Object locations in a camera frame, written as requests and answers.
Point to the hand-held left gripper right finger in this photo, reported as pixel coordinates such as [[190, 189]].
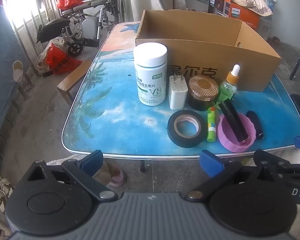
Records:
[[210, 162]]

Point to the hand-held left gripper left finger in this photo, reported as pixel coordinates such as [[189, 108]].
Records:
[[92, 158]]

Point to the purple plastic lid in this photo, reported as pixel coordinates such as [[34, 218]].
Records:
[[227, 142]]

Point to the black key fob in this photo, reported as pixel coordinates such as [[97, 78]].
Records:
[[255, 122]]

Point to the black electrical tape roll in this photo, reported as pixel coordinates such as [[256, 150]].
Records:
[[172, 132]]

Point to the black cosmetic tube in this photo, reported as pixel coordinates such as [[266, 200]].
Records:
[[233, 120]]

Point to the white charger plug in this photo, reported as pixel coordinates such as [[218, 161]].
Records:
[[177, 97]]

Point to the green dropper bottle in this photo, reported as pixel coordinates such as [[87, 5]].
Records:
[[228, 87]]

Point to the dark jar copper lid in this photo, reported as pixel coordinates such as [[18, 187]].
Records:
[[202, 85]]

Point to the brown cardboard box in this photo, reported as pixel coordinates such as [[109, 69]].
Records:
[[215, 62]]

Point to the white vitamin bottle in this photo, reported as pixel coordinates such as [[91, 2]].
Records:
[[150, 55]]

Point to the white fluffy cloth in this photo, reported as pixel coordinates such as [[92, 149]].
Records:
[[65, 159]]

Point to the pink slipper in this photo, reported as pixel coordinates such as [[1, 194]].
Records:
[[115, 176]]

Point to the wooden bench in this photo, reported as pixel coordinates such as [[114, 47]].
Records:
[[75, 80]]

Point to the white plastic bag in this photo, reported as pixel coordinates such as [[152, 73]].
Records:
[[40, 65]]

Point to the red slipper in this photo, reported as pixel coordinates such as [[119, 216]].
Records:
[[275, 39]]

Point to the white small appliance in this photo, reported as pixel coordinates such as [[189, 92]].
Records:
[[266, 28]]

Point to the blue grey printed mattress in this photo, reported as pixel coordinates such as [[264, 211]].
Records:
[[2, 67]]

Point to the folding wheelchair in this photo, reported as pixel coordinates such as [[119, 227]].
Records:
[[90, 25]]

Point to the beige sun hat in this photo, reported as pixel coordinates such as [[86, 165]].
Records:
[[255, 2]]

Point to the metal railing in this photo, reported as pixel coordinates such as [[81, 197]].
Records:
[[51, 7]]

